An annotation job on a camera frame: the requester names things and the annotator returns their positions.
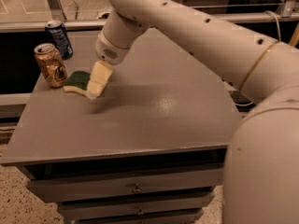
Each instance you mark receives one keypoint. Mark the white gripper with vent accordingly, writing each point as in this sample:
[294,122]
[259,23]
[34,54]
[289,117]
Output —
[107,51]

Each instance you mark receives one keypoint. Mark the green and yellow sponge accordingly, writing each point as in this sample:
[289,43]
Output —
[77,82]

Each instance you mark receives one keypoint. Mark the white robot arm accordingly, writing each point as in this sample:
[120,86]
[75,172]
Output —
[261,170]

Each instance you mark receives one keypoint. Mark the crushed orange soda can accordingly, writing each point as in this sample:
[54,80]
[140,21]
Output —
[51,65]

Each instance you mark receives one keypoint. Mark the blue soda can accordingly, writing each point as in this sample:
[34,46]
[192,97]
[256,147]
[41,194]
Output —
[57,35]

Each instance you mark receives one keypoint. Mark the grey drawer cabinet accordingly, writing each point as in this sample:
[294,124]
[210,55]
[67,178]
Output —
[161,112]

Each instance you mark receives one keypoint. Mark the top grey drawer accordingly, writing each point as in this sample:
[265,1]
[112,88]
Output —
[93,187]

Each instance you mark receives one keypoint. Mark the grey drawer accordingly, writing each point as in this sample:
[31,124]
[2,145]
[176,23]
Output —
[185,216]
[136,205]
[93,187]

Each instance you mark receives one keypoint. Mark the middle grey drawer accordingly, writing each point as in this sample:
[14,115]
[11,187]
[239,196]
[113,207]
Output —
[136,205]

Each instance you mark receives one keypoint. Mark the bottom grey drawer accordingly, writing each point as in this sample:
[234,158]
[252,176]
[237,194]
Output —
[185,216]

